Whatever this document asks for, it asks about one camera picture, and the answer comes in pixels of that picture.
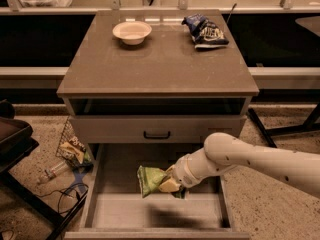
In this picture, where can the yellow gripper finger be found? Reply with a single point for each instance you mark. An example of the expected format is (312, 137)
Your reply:
(169, 186)

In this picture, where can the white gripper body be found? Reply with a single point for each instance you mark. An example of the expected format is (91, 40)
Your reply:
(181, 175)

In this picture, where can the green jalapeno chip bag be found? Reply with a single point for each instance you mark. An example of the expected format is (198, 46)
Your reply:
(150, 178)

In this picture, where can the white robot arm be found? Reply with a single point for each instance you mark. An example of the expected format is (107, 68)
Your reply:
(221, 152)

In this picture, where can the open middle drawer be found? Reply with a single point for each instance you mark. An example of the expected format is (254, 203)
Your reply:
(115, 210)

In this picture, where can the snack bag in basket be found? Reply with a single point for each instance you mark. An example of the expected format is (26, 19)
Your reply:
(75, 153)

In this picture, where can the grey drawer cabinet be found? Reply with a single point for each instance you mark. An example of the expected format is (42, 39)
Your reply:
(163, 76)

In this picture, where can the closed top drawer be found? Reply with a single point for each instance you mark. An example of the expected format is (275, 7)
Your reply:
(129, 129)

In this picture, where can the blue chip bag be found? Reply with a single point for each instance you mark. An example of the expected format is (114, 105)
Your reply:
(204, 33)

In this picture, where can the black metal stand leg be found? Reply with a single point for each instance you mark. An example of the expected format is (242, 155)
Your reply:
(254, 117)

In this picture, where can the clear plastic bottle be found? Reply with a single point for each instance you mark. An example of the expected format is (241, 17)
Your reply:
(51, 173)

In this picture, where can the white paper bowl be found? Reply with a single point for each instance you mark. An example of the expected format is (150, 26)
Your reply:
(132, 33)

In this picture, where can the black chair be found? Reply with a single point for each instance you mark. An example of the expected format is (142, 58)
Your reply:
(17, 218)

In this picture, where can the black drawer handle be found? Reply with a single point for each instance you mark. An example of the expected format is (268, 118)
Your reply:
(147, 135)

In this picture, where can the wire mesh basket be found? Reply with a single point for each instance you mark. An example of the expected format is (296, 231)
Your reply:
(67, 133)

